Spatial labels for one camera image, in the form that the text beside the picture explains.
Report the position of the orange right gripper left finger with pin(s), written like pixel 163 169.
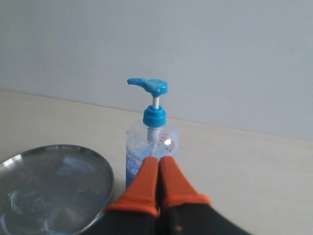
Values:
pixel 136 211

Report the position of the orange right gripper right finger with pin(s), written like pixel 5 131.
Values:
pixel 184 211

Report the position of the blue soap pump bottle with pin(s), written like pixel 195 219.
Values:
pixel 153 136

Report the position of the round stainless steel plate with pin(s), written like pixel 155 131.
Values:
pixel 58 189

